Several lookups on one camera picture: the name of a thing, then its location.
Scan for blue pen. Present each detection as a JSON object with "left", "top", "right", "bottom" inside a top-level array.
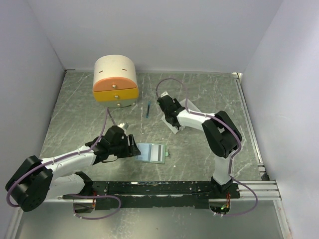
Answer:
[{"left": 146, "top": 101, "right": 151, "bottom": 119}]

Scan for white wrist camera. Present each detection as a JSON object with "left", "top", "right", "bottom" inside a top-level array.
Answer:
[
  {"left": 160, "top": 91, "right": 169, "bottom": 98},
  {"left": 118, "top": 122, "right": 129, "bottom": 131}
]

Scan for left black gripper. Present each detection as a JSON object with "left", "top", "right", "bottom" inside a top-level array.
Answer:
[{"left": 109, "top": 133, "right": 141, "bottom": 158}]

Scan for beige mini drawer cabinet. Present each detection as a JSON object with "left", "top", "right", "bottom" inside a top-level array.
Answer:
[{"left": 92, "top": 55, "right": 139, "bottom": 108}]

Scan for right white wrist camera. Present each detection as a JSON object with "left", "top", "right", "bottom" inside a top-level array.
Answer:
[{"left": 160, "top": 91, "right": 169, "bottom": 98}]

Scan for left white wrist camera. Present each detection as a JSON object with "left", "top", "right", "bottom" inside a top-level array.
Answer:
[{"left": 118, "top": 122, "right": 129, "bottom": 131}]

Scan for black base bar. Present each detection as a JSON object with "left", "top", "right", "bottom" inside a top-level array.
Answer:
[{"left": 62, "top": 180, "right": 241, "bottom": 211}]

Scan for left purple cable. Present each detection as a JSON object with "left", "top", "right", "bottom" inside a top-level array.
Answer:
[{"left": 6, "top": 108, "right": 117, "bottom": 207}]

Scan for white plastic tray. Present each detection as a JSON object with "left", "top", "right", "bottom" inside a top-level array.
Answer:
[{"left": 161, "top": 100, "right": 201, "bottom": 134}]

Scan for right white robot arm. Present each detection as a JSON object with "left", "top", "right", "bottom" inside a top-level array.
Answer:
[{"left": 157, "top": 95, "right": 242, "bottom": 198}]

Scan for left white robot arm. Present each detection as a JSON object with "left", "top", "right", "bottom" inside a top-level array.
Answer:
[{"left": 5, "top": 125, "right": 141, "bottom": 212}]

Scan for mint green card holder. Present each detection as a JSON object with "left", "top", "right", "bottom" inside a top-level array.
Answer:
[{"left": 136, "top": 143, "right": 169, "bottom": 164}]

